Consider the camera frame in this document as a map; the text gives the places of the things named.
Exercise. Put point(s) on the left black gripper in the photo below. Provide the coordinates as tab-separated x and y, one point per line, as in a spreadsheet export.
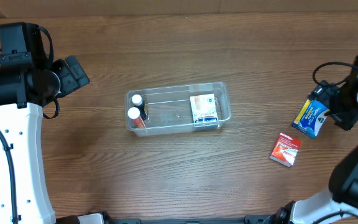
74	74

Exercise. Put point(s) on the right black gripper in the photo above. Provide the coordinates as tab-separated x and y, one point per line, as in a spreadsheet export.
334	104

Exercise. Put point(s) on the blue yellow VapoDrops box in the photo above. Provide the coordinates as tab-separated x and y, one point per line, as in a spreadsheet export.
311	118

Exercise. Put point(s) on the black bottle white cap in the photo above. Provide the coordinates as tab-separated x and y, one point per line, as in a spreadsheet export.
139	103

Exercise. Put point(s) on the red white small box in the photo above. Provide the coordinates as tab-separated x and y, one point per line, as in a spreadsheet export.
285	149

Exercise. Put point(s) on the orange tube white cap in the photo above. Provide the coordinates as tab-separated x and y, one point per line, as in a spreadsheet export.
134	114

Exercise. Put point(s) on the white blue bandage box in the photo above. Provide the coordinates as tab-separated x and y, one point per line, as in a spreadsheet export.
203	108

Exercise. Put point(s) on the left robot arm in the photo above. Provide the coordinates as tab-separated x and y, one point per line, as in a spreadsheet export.
30	79

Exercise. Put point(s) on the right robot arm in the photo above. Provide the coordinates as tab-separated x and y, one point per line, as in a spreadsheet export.
339	199

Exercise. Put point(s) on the clear plastic container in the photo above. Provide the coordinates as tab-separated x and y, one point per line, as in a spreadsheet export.
170	109

